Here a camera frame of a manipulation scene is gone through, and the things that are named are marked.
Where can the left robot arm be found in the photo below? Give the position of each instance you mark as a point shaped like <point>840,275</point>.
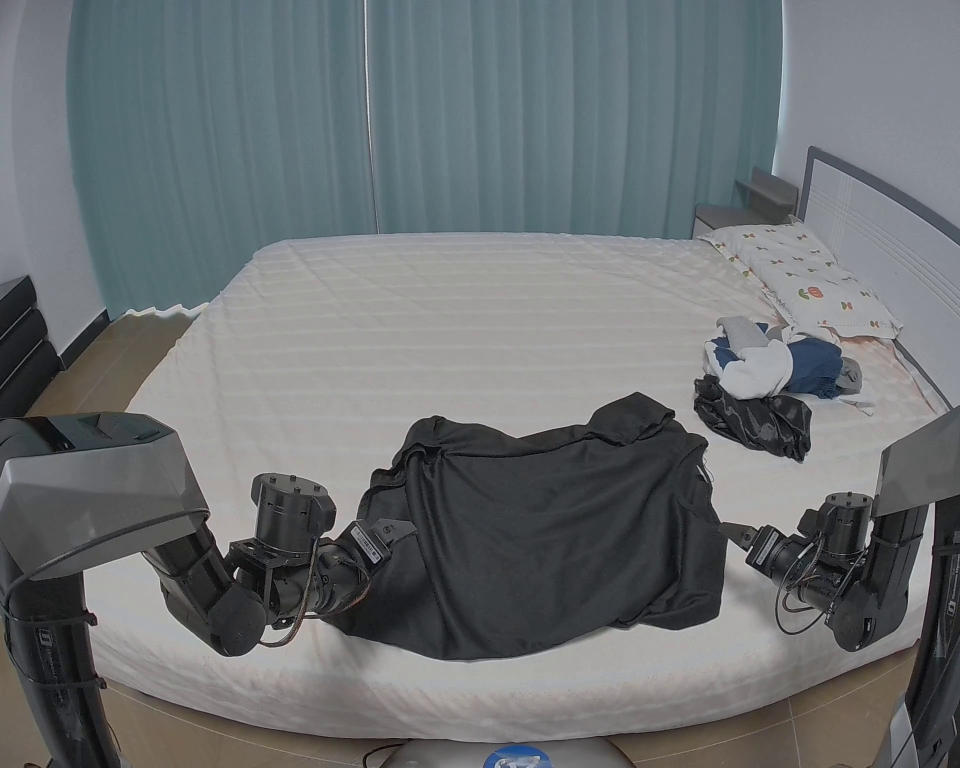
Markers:
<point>97,480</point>

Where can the black shiny garment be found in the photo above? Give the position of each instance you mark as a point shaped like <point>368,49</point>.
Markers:
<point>750,424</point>

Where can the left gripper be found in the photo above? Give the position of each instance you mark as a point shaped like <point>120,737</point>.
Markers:
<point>341,574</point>

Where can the pile of clothes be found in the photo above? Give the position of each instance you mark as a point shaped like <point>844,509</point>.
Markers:
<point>754,371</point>

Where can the white printed pillow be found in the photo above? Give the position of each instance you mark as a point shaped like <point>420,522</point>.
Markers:
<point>810,277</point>

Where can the blue-green curtain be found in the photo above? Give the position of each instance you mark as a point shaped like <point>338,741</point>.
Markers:
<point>217,150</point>
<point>570,120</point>

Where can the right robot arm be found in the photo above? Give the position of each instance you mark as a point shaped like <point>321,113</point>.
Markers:
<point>885,570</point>

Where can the grey bedside table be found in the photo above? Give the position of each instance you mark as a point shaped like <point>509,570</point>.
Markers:
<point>772,187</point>

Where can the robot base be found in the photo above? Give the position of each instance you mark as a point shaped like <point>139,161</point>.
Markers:
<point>450,757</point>

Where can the black chest of drawers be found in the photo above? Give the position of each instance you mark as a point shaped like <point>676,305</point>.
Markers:
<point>22,337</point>

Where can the black polo shirt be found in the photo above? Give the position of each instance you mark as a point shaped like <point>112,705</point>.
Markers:
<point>540,525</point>

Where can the bed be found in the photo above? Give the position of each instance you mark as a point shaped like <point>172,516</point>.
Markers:
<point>450,337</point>

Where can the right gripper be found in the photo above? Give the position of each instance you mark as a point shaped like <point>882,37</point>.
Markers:
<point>780,559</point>

